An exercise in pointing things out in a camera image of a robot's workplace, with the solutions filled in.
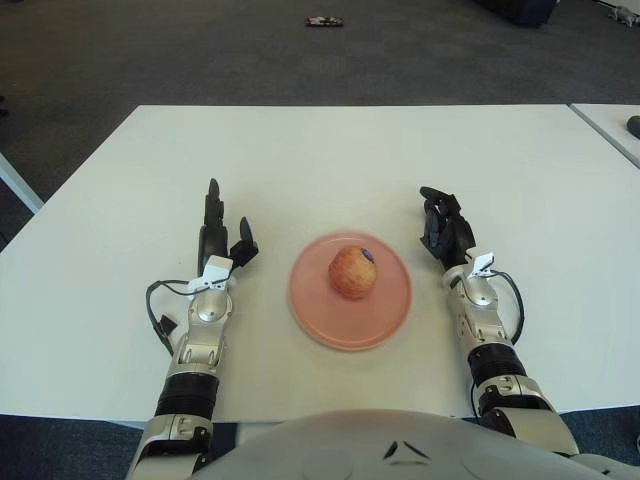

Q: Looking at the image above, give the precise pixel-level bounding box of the pink round plate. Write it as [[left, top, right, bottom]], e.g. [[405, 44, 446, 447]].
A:
[[288, 229, 414, 352]]

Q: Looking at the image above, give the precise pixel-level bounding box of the silver robot torso shell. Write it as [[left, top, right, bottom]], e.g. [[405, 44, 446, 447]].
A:
[[189, 409, 601, 480]]

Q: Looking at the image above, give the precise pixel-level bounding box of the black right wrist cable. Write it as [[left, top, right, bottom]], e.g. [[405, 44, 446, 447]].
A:
[[487, 269, 525, 344]]

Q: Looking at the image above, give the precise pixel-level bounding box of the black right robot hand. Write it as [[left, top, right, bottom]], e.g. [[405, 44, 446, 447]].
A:
[[418, 185, 497, 279]]

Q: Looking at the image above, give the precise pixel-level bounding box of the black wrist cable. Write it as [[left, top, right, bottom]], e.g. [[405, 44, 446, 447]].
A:
[[487, 269, 525, 344], [145, 278, 199, 359]]

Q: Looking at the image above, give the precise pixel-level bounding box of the small grey floor object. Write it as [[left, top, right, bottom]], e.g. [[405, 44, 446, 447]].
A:
[[607, 3, 640, 25]]

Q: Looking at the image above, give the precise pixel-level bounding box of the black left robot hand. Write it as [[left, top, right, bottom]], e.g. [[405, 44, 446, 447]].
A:
[[187, 177, 260, 295]]

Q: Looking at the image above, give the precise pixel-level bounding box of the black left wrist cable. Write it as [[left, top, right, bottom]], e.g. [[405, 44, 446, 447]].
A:
[[145, 278, 199, 359]]

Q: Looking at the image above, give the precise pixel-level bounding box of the red yellow apple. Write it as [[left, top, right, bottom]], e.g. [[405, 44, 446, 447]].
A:
[[327, 244, 379, 301]]

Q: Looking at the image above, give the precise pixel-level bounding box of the large black floor object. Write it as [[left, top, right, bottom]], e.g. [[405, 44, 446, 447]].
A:
[[474, 0, 561, 29]]

